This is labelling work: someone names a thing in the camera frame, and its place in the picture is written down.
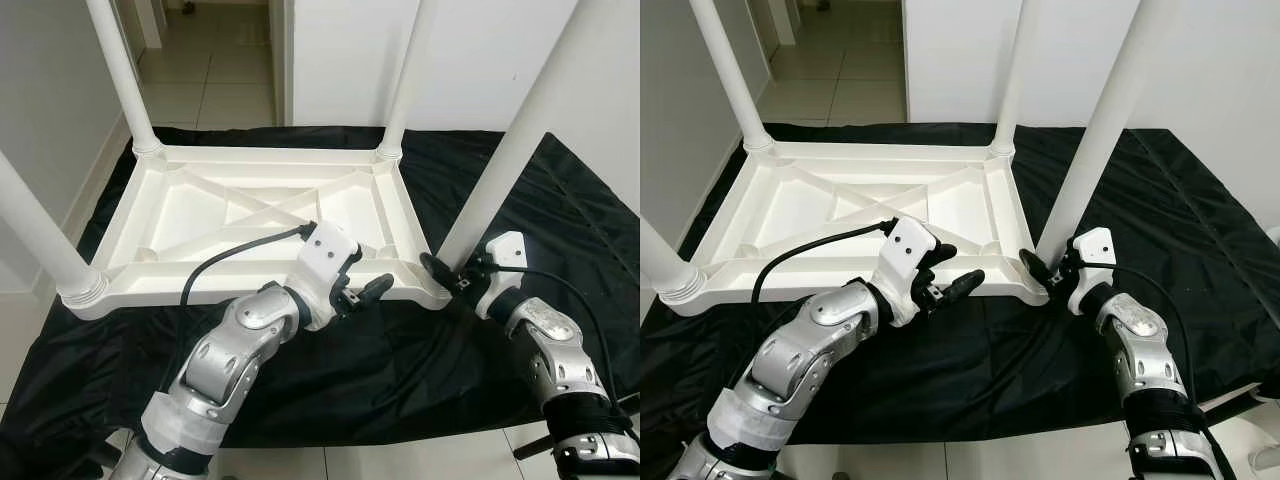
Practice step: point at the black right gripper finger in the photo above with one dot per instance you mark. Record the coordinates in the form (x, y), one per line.
(438, 267)
(1036, 264)

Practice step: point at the white plastic table top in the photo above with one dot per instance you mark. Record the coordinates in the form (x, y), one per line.
(800, 205)
(200, 210)

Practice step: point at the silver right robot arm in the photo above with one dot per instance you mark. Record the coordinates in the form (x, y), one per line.
(1150, 350)
(565, 360)

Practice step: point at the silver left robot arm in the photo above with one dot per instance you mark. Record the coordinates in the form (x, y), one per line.
(230, 350)
(800, 350)

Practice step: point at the black cloth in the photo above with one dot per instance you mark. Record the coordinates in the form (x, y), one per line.
(560, 250)
(1190, 250)

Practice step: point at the white round stand base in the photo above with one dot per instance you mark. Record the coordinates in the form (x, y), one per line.
(1258, 455)

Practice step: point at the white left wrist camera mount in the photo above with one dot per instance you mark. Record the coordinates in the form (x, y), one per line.
(328, 250)
(908, 248)

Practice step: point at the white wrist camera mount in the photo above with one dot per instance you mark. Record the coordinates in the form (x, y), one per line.
(1092, 255)
(908, 248)
(503, 260)
(328, 250)

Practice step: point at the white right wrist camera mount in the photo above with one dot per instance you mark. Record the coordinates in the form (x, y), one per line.
(503, 260)
(1092, 255)

